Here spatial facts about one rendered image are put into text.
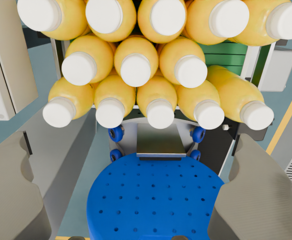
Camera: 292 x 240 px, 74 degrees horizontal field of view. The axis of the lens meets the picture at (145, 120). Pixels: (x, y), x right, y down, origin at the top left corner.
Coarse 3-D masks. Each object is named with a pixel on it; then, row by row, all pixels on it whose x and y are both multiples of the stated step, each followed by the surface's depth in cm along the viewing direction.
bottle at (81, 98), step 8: (64, 80) 31; (56, 88) 30; (64, 88) 29; (72, 88) 30; (80, 88) 31; (88, 88) 33; (48, 96) 31; (56, 96) 29; (64, 96) 29; (72, 96) 29; (80, 96) 30; (88, 96) 32; (72, 104) 29; (80, 104) 30; (88, 104) 32; (80, 112) 31
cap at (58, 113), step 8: (48, 104) 26; (56, 104) 26; (64, 104) 27; (48, 112) 27; (56, 112) 27; (64, 112) 27; (72, 112) 28; (48, 120) 27; (56, 120) 28; (64, 120) 28
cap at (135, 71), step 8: (136, 56) 24; (128, 64) 24; (136, 64) 24; (144, 64) 24; (128, 72) 25; (136, 72) 25; (144, 72) 25; (128, 80) 25; (136, 80) 25; (144, 80) 25
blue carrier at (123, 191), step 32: (128, 160) 46; (160, 160) 46; (192, 160) 46; (96, 192) 37; (128, 192) 37; (160, 192) 38; (192, 192) 38; (96, 224) 31; (128, 224) 32; (160, 224) 32; (192, 224) 32
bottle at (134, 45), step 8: (136, 32) 39; (128, 40) 28; (136, 40) 28; (144, 40) 29; (120, 48) 28; (128, 48) 27; (136, 48) 27; (144, 48) 27; (152, 48) 29; (120, 56) 27; (128, 56) 26; (144, 56) 26; (152, 56) 28; (120, 64) 27; (152, 64) 28; (120, 72) 28; (152, 72) 28
